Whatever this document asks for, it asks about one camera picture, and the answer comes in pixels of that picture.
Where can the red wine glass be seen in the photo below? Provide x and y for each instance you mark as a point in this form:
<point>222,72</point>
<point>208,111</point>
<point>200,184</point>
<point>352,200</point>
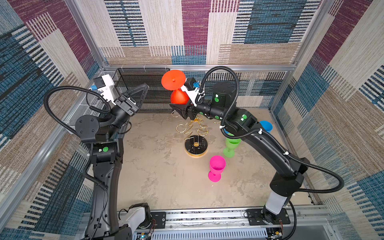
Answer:
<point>173,80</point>

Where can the black mesh shelf rack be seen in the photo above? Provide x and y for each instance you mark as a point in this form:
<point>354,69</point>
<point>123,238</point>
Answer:
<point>158,99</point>

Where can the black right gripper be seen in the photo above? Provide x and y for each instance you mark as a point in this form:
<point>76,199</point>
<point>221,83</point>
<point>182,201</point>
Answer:
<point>184,111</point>

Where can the magenta wine glass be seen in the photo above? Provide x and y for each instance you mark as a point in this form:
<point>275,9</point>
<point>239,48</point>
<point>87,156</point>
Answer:
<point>217,166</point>

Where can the white wire basket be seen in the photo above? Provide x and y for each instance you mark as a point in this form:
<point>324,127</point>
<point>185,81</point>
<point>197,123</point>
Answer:
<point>82,106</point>

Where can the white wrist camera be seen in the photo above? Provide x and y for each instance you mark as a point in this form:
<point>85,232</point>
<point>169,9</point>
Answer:
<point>105,86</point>
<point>194,91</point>

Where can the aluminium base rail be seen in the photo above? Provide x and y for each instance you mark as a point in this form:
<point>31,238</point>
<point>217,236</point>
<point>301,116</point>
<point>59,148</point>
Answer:
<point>311,222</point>

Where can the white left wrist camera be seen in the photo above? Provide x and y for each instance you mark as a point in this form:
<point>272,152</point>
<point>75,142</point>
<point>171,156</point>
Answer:
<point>105,86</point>

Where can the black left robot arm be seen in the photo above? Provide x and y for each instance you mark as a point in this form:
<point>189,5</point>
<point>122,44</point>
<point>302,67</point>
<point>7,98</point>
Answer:
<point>104,138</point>

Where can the gold wine glass rack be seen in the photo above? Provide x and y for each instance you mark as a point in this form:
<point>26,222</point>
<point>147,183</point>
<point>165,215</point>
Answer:
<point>197,136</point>

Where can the blue wine glass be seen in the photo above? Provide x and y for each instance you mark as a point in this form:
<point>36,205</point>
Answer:
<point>229,134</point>
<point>267,126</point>

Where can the green wine glass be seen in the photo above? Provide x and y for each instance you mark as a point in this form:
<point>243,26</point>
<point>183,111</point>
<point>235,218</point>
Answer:
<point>231,145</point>

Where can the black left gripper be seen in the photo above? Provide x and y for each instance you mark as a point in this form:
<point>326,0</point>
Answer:
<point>125,104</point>

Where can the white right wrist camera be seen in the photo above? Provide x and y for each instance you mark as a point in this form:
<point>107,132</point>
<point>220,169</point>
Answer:
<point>194,91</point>

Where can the blue front wine glass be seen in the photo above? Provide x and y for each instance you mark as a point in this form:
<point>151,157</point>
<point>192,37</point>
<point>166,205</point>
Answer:
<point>267,126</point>

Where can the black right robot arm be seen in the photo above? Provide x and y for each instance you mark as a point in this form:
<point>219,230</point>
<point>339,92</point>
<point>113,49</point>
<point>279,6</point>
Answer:
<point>243,125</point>

